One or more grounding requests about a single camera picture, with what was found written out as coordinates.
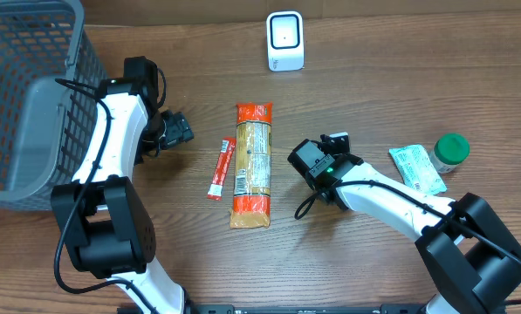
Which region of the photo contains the red snack packet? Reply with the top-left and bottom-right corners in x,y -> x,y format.
207,137 -> 237,201

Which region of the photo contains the orange brown snack bag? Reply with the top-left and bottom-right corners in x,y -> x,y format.
230,103 -> 272,229

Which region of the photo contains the teal wet wipes pack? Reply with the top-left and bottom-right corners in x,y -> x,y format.
388,144 -> 447,195

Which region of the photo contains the green lid jar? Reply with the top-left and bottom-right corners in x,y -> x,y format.
429,133 -> 470,174

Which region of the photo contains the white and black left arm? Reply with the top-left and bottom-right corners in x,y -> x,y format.
51,57 -> 198,313

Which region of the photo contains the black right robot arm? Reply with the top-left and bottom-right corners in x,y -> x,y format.
287,135 -> 521,313

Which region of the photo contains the white barcode scanner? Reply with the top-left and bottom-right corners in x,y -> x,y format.
265,10 -> 305,72

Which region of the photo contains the grey plastic mesh basket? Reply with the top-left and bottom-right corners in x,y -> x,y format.
0,0 -> 107,211

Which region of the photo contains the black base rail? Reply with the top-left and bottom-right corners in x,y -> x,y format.
185,304 -> 425,314

